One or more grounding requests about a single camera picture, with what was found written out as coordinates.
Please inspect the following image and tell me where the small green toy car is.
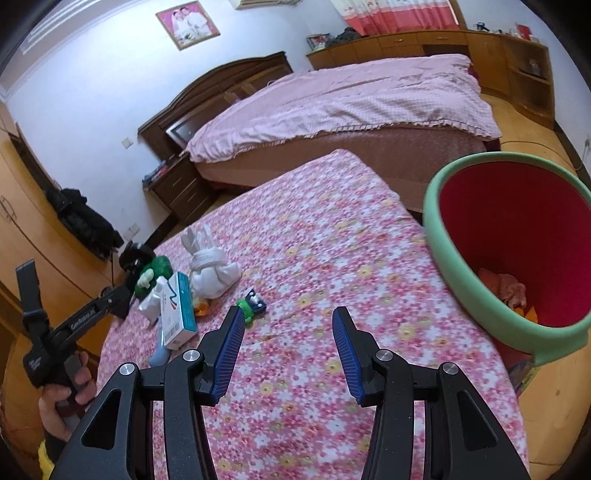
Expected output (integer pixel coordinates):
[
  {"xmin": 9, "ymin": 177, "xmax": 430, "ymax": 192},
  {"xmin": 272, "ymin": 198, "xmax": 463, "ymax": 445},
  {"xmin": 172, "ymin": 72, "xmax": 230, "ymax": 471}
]
[{"xmin": 235, "ymin": 288, "xmax": 267, "ymax": 324}]

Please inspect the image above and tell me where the red bucket with green rim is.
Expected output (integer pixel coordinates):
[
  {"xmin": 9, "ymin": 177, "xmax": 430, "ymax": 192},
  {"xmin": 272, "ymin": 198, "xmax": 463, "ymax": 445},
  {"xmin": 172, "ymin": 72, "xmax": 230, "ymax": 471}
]
[{"xmin": 422, "ymin": 152, "xmax": 591, "ymax": 365}]

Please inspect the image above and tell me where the black suction phone holder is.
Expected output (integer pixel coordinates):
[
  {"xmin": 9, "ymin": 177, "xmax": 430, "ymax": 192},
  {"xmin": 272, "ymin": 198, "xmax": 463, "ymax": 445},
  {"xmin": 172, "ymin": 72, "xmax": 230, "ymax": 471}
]
[{"xmin": 119, "ymin": 240, "xmax": 158, "ymax": 287}]

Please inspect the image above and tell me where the wall air conditioner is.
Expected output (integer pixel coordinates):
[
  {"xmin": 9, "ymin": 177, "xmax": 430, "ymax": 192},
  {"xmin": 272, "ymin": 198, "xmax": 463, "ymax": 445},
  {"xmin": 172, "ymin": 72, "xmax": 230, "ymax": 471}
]
[{"xmin": 233, "ymin": 0, "xmax": 303, "ymax": 10}]

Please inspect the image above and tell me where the low wooden cabinet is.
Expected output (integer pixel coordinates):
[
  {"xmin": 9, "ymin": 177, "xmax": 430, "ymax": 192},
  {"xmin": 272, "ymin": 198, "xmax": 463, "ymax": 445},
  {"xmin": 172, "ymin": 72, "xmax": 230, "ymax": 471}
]
[{"xmin": 306, "ymin": 30, "xmax": 509, "ymax": 97}]

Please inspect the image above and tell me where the green plush pumpkin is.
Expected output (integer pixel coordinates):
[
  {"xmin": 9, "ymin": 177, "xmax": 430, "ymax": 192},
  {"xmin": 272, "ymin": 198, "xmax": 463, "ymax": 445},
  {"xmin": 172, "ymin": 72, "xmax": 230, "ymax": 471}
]
[{"xmin": 134, "ymin": 256, "xmax": 174, "ymax": 301}]

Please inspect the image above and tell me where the wooden corner shelf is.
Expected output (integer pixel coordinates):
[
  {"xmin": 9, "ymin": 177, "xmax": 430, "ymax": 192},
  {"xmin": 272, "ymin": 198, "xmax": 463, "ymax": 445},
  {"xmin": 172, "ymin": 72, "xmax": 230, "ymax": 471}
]
[{"xmin": 501, "ymin": 34, "xmax": 555, "ymax": 130}]

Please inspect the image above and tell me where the brown bed base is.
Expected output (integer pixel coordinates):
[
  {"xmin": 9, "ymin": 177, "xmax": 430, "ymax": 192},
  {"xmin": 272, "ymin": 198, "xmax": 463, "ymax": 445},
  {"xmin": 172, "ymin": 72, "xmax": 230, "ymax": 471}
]
[{"xmin": 191, "ymin": 124, "xmax": 490, "ymax": 217}]

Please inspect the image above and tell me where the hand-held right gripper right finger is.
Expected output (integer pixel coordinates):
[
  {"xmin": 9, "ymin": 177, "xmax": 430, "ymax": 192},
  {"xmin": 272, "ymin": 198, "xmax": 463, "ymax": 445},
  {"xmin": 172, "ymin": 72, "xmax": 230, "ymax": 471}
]
[{"xmin": 332, "ymin": 305, "xmax": 532, "ymax": 480}]

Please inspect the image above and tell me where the white and blue carton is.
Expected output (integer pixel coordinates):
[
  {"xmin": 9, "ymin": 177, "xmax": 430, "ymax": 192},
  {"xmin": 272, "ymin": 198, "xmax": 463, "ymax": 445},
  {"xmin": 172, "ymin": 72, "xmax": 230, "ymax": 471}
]
[{"xmin": 159, "ymin": 271, "xmax": 199, "ymax": 350}]

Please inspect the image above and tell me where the wooden wardrobe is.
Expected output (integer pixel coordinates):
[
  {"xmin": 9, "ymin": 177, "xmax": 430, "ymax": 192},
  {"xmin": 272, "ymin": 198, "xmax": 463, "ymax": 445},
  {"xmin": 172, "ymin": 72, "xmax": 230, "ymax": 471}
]
[{"xmin": 0, "ymin": 102, "xmax": 139, "ymax": 439}]

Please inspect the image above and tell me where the dark clothes pile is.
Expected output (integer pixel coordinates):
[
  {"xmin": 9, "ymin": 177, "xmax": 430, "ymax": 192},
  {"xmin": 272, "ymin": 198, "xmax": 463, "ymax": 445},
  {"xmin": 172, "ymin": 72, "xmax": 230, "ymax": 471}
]
[{"xmin": 330, "ymin": 28, "xmax": 365, "ymax": 45}]

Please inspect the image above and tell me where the pink floral tablecloth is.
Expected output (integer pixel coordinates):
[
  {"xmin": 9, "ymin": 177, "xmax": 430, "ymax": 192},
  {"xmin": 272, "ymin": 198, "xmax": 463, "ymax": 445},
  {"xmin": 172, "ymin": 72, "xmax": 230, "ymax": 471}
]
[{"xmin": 97, "ymin": 148, "xmax": 529, "ymax": 480}]

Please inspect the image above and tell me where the dark wooden nightstand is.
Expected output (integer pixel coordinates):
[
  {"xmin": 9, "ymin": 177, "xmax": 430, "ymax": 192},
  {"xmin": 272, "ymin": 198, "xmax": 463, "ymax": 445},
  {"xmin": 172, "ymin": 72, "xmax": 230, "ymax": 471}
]
[{"xmin": 142, "ymin": 154, "xmax": 218, "ymax": 223}]

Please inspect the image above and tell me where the white towel rabbit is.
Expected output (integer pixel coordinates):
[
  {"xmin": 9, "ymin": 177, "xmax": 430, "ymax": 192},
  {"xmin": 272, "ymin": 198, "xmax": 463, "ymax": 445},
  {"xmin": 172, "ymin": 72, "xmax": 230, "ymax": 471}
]
[{"xmin": 181, "ymin": 226, "xmax": 242, "ymax": 301}]

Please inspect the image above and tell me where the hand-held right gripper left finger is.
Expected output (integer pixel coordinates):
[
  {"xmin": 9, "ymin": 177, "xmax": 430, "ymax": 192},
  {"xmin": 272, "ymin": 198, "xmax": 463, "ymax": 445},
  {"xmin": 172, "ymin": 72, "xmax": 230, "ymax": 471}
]
[{"xmin": 48, "ymin": 305, "xmax": 246, "ymax": 480}]

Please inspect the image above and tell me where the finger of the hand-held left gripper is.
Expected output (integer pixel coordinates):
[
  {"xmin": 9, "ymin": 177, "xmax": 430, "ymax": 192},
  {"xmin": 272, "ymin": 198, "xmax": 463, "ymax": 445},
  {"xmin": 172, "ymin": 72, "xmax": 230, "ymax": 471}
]
[
  {"xmin": 95, "ymin": 283, "xmax": 136, "ymax": 320},
  {"xmin": 15, "ymin": 261, "xmax": 51, "ymax": 340}
]

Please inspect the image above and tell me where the person's left hand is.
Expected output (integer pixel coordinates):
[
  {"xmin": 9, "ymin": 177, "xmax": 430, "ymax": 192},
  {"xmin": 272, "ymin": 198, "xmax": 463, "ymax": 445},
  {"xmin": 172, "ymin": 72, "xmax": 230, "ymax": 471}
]
[{"xmin": 39, "ymin": 353, "xmax": 95, "ymax": 439}]

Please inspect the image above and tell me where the thin floor cable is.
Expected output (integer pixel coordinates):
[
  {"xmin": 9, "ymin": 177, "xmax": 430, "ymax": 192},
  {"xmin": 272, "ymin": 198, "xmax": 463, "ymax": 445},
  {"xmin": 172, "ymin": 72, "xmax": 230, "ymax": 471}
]
[{"xmin": 501, "ymin": 137, "xmax": 583, "ymax": 172}]

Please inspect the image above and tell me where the pink checked bedspread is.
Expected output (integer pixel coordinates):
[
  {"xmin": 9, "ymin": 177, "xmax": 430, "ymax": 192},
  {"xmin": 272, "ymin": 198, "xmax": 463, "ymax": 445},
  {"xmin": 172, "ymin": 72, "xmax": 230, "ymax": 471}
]
[{"xmin": 182, "ymin": 53, "xmax": 502, "ymax": 162}]

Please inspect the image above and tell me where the framed wall photo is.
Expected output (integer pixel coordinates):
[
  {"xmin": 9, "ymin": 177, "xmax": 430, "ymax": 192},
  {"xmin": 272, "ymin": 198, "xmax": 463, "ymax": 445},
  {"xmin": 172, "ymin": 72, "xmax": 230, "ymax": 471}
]
[{"xmin": 156, "ymin": 1, "xmax": 221, "ymax": 51}]

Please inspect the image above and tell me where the person's left forearm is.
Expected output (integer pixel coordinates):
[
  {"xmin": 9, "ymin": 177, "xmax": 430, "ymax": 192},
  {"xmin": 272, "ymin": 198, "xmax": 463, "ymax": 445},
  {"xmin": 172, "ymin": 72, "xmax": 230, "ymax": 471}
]
[{"xmin": 36, "ymin": 431, "xmax": 70, "ymax": 480}]

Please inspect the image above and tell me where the white and red curtain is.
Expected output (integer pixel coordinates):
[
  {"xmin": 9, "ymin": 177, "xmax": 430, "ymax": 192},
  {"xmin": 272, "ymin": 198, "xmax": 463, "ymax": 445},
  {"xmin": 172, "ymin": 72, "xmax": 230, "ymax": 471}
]
[{"xmin": 330, "ymin": 0, "xmax": 465, "ymax": 38}]

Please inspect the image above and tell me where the dark wooden headboard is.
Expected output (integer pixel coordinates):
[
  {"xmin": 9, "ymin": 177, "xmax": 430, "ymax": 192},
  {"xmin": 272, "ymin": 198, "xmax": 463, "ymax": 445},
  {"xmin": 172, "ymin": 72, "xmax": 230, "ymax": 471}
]
[{"xmin": 137, "ymin": 51, "xmax": 294, "ymax": 160}]

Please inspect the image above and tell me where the black jacket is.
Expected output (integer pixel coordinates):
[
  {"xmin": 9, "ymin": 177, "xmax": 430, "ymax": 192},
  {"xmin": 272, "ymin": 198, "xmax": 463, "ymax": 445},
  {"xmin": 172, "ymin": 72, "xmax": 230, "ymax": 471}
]
[{"xmin": 46, "ymin": 187, "xmax": 124, "ymax": 261}]

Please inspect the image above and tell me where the white plastic packet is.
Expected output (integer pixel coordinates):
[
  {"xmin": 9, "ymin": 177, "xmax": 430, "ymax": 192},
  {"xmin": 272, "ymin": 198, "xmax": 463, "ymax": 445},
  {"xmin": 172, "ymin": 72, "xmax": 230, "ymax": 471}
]
[{"xmin": 139, "ymin": 277, "xmax": 169, "ymax": 329}]

